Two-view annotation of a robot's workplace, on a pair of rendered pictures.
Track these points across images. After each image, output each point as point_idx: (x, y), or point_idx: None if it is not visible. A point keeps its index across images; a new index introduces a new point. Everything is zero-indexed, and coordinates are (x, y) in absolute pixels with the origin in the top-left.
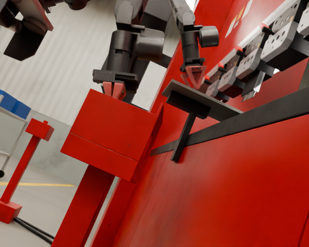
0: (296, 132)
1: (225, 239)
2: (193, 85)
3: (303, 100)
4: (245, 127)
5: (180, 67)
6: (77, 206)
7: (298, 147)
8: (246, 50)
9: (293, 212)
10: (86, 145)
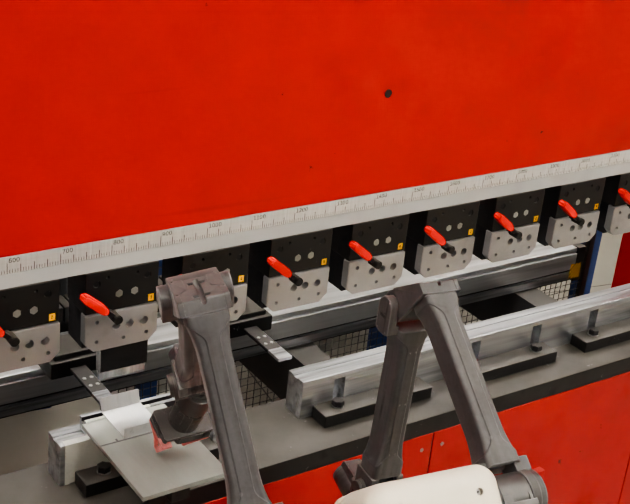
0: (408, 449)
1: None
2: (187, 444)
3: (408, 432)
4: (348, 457)
5: (172, 440)
6: None
7: (413, 455)
8: (95, 295)
9: None
10: None
